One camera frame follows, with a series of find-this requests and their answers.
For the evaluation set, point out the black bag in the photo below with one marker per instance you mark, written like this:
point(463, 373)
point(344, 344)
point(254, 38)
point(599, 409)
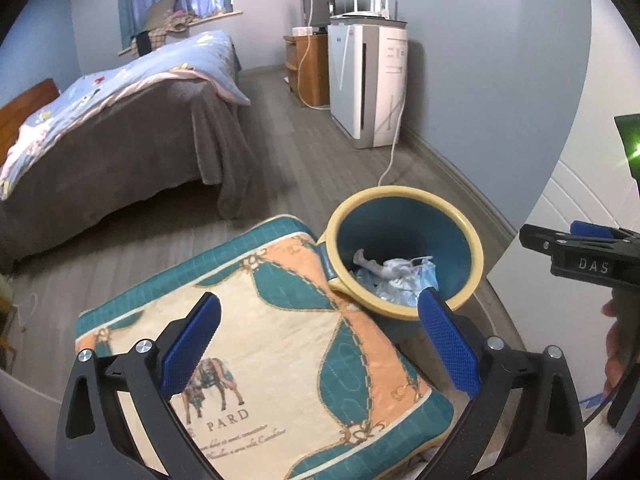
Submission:
point(144, 42)

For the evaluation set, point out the person's right hand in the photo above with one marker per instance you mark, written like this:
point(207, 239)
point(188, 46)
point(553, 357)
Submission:
point(614, 360)

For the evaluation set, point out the white air purifier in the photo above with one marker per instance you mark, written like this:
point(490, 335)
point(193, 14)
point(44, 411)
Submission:
point(350, 85)

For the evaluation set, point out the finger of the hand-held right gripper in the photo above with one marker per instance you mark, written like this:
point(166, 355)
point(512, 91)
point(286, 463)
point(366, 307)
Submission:
point(542, 242)
point(592, 230)

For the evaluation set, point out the white door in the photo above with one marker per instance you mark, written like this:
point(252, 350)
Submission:
point(575, 200)

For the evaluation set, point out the bed with grey blanket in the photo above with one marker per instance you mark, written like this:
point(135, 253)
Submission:
point(125, 160)

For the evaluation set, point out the small clear printed wrapper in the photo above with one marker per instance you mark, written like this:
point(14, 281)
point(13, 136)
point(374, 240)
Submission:
point(405, 266)

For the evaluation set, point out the small white box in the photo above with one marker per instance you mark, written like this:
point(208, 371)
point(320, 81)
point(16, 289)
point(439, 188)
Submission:
point(302, 31)

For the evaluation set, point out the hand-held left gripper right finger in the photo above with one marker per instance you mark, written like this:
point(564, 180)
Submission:
point(450, 345)

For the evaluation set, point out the wooden bed frame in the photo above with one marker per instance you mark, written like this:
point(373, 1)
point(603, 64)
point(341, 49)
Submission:
point(25, 110)

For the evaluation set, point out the teal and orange printed mat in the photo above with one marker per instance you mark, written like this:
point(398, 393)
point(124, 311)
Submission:
point(280, 340)

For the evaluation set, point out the white router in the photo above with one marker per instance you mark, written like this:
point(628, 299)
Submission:
point(360, 14)

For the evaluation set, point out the blue basin with yellow rim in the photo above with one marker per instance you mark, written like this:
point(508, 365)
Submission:
point(400, 225)

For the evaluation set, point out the wooden cabinet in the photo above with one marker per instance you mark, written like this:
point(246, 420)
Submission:
point(315, 70)

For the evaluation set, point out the clear plastic bag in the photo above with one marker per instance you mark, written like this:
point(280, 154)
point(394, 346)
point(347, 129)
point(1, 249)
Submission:
point(385, 290)

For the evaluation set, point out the plaid cloth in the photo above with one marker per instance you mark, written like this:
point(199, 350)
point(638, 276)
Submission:
point(170, 20)

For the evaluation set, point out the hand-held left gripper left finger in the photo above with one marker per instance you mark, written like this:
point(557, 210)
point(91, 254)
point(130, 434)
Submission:
point(192, 345)

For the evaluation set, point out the blue floral quilt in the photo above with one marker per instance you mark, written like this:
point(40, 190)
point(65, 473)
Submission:
point(150, 70)

